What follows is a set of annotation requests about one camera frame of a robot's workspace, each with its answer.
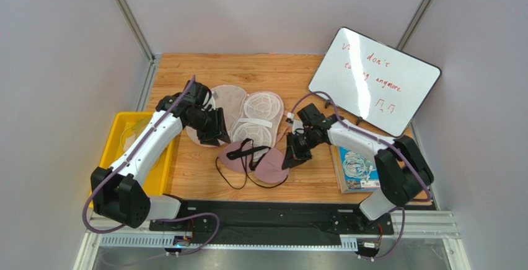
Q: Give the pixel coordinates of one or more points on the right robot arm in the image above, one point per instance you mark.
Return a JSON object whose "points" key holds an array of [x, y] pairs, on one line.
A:
{"points": [[402, 170]]}

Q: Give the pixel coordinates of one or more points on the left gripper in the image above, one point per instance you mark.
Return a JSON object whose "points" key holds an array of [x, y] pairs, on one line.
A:
{"points": [[218, 130]]}

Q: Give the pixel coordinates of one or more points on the blue illustrated book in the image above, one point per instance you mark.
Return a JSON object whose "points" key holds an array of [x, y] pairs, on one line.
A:
{"points": [[351, 185]]}

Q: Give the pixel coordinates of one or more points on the whiteboard with red writing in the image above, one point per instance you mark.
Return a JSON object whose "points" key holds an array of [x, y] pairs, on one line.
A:
{"points": [[373, 81]]}

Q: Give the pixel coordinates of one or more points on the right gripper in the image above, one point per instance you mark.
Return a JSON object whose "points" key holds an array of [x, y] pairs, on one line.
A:
{"points": [[298, 145]]}

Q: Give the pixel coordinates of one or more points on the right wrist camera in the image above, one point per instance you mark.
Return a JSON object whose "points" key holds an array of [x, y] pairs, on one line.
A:
{"points": [[294, 124]]}

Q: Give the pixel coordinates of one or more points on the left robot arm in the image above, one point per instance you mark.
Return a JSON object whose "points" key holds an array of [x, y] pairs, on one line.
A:
{"points": [[117, 191]]}

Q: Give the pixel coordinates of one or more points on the floral mesh laundry bag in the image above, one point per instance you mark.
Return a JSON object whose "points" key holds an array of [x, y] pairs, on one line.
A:
{"points": [[256, 116]]}

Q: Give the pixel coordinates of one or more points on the teal charger with cable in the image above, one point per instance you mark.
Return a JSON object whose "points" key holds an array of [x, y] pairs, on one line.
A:
{"points": [[356, 166]]}

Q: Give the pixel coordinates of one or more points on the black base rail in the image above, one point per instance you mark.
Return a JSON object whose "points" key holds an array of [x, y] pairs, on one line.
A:
{"points": [[273, 223]]}

